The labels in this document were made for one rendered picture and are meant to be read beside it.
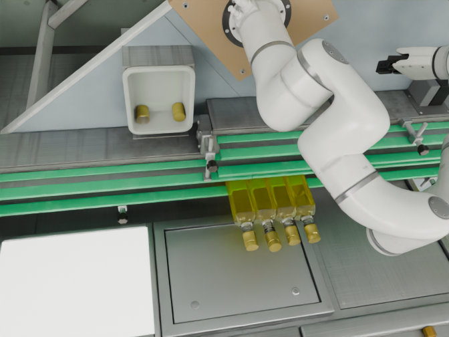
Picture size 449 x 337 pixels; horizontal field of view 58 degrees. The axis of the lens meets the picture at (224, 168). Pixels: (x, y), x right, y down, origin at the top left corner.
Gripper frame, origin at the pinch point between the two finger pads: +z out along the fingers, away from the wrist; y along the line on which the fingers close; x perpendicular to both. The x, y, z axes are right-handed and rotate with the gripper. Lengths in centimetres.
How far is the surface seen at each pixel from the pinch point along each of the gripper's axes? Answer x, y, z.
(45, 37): 10, 68, 92
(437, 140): 11.3, -28.0, -2.8
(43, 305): 84, 57, 36
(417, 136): 13.0, -19.4, -1.7
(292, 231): 48.3, 7.0, 8.6
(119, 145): 39, 47, 43
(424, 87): -3.1, -23.4, 3.0
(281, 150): 28.2, 13.6, 14.3
